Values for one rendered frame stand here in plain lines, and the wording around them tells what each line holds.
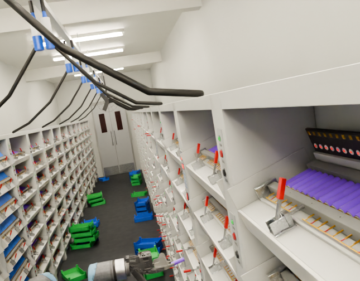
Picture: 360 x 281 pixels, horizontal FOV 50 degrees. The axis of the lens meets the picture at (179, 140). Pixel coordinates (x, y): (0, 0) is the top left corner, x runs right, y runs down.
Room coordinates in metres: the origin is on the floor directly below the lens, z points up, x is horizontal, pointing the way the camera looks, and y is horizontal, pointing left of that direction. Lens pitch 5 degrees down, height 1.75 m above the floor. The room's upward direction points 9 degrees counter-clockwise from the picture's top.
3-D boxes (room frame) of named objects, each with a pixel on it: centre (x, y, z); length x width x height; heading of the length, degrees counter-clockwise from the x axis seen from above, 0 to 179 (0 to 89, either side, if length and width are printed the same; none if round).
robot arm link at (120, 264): (1.65, 0.35, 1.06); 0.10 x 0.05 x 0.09; 7
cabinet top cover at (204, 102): (1.89, -0.05, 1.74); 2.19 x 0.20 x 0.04; 7
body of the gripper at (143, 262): (1.66, 0.27, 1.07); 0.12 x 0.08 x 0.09; 97
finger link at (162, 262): (1.65, 0.16, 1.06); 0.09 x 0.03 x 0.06; 93
